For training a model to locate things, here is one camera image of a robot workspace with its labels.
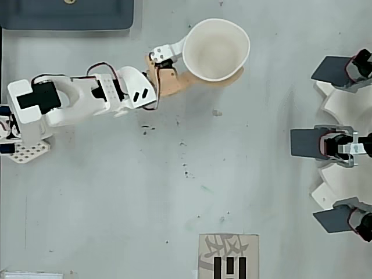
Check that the white round machine base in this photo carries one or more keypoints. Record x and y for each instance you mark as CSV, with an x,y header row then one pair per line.
x,y
334,101

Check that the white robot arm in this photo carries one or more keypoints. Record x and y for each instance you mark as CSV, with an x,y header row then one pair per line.
x,y
81,98

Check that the cardboard card with black bars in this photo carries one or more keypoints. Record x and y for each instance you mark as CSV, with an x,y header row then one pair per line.
x,y
209,261

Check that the grey paddle motor unit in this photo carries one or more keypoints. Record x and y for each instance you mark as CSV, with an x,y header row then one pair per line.
x,y
334,221
305,142
328,71

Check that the black paper cup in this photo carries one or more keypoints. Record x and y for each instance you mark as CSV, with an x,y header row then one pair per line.
x,y
215,49

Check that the tan gripper with motor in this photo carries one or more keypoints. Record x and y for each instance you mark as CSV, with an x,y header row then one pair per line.
x,y
166,84

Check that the dark grey plastic tray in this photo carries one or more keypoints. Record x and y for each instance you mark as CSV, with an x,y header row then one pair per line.
x,y
58,17

